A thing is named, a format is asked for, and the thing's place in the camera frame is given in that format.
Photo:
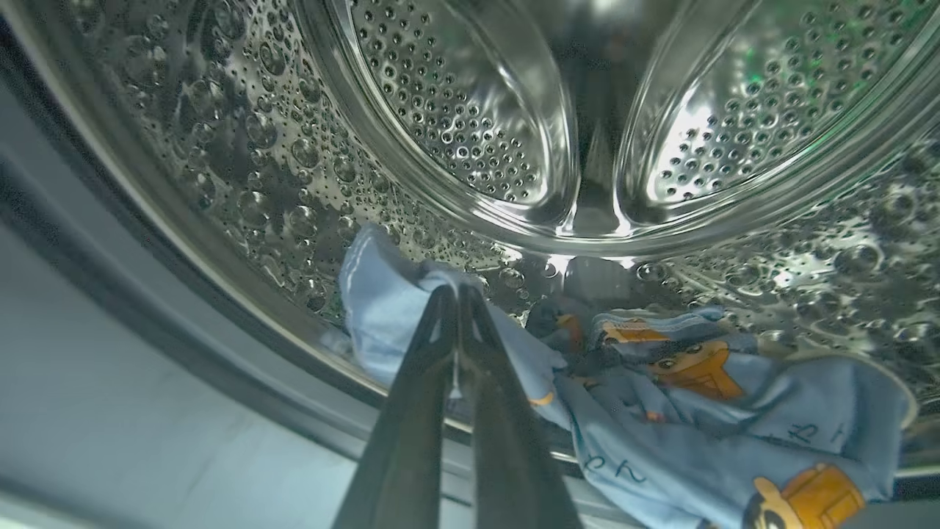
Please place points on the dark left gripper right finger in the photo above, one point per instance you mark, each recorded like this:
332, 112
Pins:
507, 455

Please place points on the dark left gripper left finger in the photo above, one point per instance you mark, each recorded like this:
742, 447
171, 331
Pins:
411, 441

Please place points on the light blue cartoon print garment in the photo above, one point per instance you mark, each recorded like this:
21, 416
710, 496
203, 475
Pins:
698, 441

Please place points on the grey rubber door gasket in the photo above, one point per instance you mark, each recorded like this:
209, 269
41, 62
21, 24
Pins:
147, 382

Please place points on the steel washing machine drum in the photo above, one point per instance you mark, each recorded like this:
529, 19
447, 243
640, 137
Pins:
455, 110

